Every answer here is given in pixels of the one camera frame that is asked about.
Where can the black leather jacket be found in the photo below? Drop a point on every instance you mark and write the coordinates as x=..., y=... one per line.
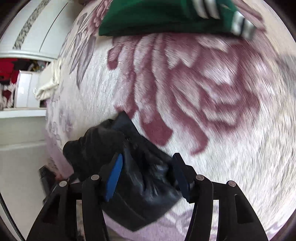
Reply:
x=146, y=188

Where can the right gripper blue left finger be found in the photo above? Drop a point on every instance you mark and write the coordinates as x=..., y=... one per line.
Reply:
x=57, y=219

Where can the white folded towel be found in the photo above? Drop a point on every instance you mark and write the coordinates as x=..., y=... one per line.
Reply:
x=48, y=80

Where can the white sliding wardrobe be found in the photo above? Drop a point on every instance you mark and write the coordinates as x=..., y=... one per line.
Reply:
x=39, y=30

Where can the green folded garment white stripes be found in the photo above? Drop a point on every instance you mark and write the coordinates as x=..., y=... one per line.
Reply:
x=126, y=18

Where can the white drawer cabinet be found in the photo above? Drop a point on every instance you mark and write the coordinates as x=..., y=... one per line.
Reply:
x=25, y=104

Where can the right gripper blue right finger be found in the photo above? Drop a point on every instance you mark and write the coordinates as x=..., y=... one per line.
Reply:
x=237, y=219

